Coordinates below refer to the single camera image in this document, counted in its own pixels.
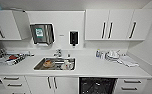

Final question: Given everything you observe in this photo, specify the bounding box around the stainless steel dishwasher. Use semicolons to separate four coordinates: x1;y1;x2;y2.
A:
78;77;119;94

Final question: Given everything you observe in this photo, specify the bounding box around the black soap dispenser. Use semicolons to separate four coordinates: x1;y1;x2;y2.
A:
68;30;80;47

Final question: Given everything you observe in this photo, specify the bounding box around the white mug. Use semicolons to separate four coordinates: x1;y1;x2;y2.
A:
63;58;75;70

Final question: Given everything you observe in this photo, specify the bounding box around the chrome faucet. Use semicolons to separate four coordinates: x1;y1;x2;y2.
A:
52;48;64;59

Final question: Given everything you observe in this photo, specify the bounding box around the dish soap bottle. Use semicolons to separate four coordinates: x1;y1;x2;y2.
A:
95;48;101;60

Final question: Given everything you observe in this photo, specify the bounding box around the orange bowl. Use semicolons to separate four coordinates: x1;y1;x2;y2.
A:
43;59;55;68

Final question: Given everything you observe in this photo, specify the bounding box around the stack of white plates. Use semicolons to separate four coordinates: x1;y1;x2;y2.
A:
105;49;122;62

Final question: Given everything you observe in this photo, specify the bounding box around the steel paper towel dispenser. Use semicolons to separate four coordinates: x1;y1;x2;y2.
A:
29;22;56;46

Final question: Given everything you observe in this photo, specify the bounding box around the steel sink basin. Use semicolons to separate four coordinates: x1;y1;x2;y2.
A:
33;57;77;72

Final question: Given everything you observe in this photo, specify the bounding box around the black utensil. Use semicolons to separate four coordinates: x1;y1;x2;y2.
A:
23;52;36;58

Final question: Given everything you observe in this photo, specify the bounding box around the white folded cloth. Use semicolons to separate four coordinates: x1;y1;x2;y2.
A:
118;55;140;68

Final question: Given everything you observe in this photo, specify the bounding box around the white two-door base cabinet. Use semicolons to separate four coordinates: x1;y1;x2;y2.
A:
25;75;80;94

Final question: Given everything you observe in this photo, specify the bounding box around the white drawer stack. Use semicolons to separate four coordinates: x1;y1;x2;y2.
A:
113;77;149;94
0;75;32;94

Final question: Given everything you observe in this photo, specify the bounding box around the dish rack with items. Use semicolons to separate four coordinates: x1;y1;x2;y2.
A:
0;50;27;67

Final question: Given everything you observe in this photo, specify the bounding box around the white wall outlet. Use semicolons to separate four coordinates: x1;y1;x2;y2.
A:
83;41;88;48

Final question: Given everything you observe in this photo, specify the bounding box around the small wall label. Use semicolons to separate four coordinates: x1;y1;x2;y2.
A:
58;32;65;37

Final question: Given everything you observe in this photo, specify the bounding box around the three-door white wall cabinet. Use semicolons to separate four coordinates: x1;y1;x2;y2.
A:
84;8;152;42

